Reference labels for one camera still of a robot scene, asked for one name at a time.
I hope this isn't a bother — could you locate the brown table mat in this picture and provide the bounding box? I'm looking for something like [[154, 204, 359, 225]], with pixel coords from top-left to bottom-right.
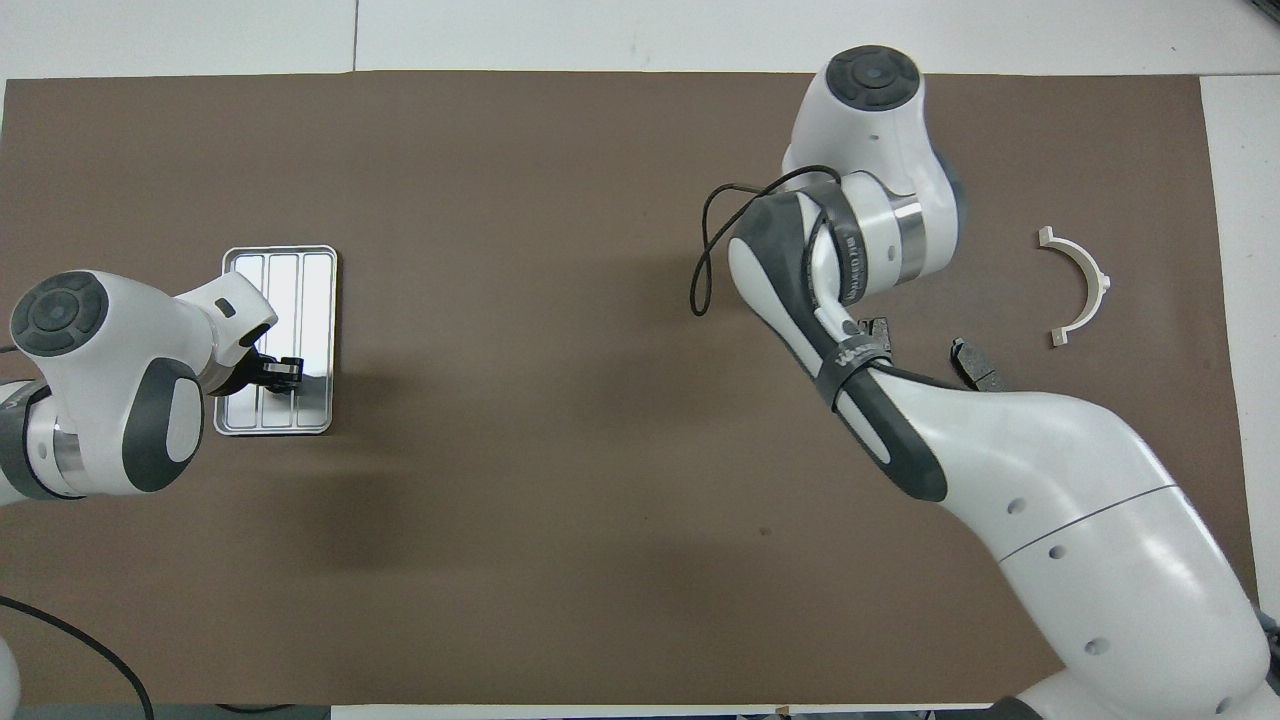
[[0, 70, 1271, 706]]

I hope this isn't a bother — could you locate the silver metal tray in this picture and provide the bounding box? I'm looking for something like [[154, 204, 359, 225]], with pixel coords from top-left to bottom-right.
[[213, 245, 339, 437]]

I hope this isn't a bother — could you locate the white semicircular plastic bracket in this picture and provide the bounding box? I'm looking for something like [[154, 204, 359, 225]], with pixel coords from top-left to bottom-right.
[[1037, 227, 1113, 349]]

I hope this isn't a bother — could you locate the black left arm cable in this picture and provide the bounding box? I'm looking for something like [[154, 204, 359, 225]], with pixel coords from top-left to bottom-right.
[[0, 595, 156, 720]]

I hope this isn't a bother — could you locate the long dark brake pad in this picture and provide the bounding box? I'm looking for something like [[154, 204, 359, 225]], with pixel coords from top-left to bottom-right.
[[949, 339, 1004, 393]]

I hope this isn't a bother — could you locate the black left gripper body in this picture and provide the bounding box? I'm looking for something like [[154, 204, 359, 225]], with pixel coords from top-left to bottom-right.
[[212, 343, 276, 399]]

